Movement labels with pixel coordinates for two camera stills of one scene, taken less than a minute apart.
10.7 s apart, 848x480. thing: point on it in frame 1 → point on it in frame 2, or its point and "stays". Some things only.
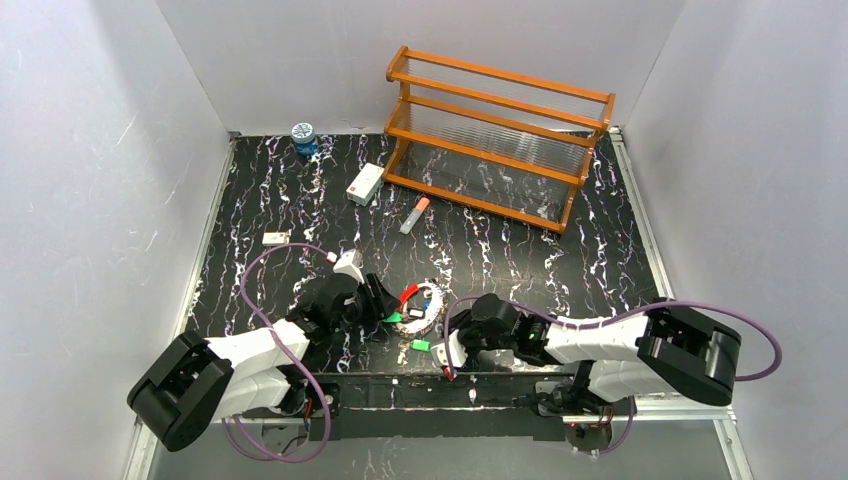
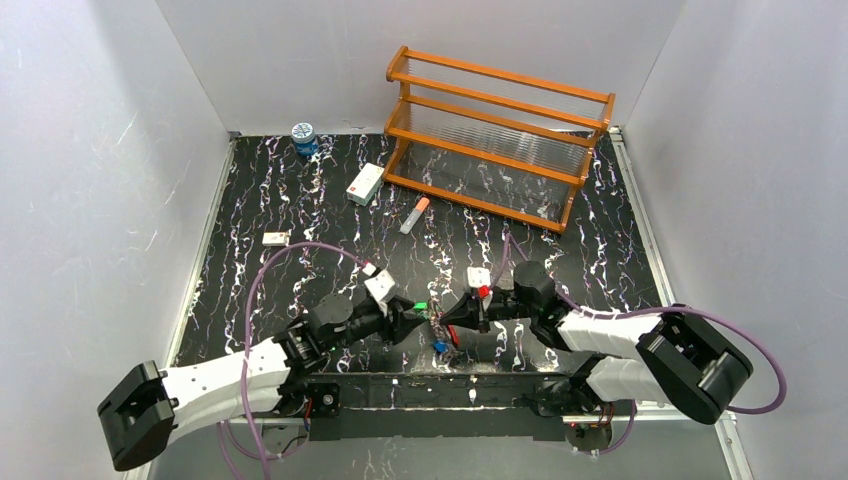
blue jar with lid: (305, 140) stays
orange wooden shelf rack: (505, 142) stays
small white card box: (274, 238) stays
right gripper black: (468, 338) → (475, 313)
